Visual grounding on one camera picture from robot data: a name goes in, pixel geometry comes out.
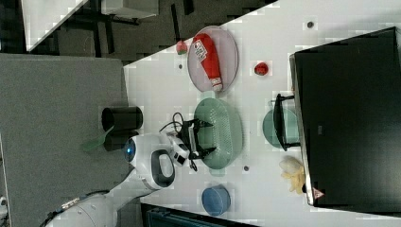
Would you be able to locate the white garlic toy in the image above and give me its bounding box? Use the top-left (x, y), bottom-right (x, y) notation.
top-left (279, 157), bottom-right (303, 174)

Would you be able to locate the white side table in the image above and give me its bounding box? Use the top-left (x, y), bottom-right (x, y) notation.
top-left (21, 0), bottom-right (89, 52)

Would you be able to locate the red tomato toy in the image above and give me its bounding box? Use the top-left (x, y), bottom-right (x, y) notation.
top-left (253, 62), bottom-right (269, 76)

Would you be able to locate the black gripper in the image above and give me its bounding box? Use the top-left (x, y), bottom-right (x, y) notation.
top-left (180, 119), bottom-right (216, 160)

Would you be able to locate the mint green strainer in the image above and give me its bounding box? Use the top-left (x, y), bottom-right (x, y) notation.
top-left (194, 91), bottom-right (243, 176)

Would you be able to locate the red strawberry toy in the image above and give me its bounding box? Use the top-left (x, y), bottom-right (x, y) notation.
top-left (176, 41), bottom-right (187, 55)

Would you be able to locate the red ketchup bottle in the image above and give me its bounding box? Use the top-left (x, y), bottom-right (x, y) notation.
top-left (192, 33), bottom-right (223, 92)

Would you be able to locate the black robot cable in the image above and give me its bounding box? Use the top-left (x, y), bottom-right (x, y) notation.
top-left (159, 112), bottom-right (185, 133)

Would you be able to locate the mint green bowl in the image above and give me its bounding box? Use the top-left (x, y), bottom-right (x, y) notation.
top-left (262, 108), bottom-right (299, 148)

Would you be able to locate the black oven door handle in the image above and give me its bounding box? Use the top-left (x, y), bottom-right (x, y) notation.
top-left (273, 94), bottom-right (301, 151)

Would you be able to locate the green translucent spatula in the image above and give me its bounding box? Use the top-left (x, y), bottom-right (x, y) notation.
top-left (80, 127), bottom-right (113, 151)

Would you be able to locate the black cylinder cup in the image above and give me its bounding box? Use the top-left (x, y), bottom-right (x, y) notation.
top-left (101, 106), bottom-right (144, 151)

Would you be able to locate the yellow banana toy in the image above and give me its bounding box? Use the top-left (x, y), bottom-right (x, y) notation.
top-left (281, 170), bottom-right (305, 194)

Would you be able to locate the blue cup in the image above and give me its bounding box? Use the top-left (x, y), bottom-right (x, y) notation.
top-left (201, 184), bottom-right (231, 217)

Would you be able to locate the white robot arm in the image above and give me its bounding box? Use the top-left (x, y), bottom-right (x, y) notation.
top-left (40, 119), bottom-right (215, 227)

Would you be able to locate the black microwave oven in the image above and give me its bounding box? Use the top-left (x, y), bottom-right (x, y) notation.
top-left (289, 27), bottom-right (401, 217)

